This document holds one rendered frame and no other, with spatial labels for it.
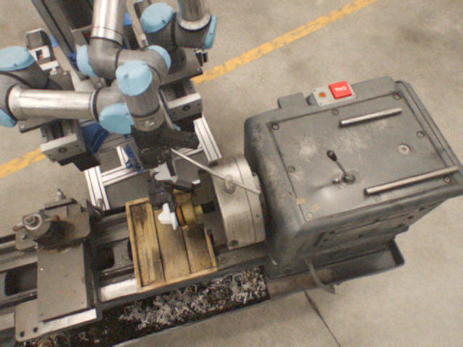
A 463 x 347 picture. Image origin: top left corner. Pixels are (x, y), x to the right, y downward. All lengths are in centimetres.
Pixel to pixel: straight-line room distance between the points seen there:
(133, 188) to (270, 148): 134
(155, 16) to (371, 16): 252
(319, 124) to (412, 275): 149
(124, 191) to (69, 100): 122
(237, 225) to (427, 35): 279
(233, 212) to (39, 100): 68
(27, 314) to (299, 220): 102
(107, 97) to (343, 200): 75
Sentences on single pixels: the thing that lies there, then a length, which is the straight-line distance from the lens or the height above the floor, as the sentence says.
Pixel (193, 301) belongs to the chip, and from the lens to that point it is 170.
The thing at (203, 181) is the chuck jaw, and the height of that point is 118.
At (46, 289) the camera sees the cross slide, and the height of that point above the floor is 97.
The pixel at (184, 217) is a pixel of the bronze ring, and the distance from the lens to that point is 122.
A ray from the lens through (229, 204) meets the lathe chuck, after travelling 110.
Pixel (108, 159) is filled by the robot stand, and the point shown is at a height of 21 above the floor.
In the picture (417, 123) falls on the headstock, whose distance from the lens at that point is 132.
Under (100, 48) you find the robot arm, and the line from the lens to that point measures 97.
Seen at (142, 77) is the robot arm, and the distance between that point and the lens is 82.
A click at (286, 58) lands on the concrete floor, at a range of 311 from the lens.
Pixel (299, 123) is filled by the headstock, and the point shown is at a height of 126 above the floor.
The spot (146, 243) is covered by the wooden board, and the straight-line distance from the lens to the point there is 146.
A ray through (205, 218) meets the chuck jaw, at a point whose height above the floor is 111.
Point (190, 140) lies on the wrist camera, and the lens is 94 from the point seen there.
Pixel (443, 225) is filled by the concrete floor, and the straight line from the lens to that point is 268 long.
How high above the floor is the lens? 225
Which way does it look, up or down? 63 degrees down
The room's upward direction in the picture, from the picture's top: 5 degrees counter-clockwise
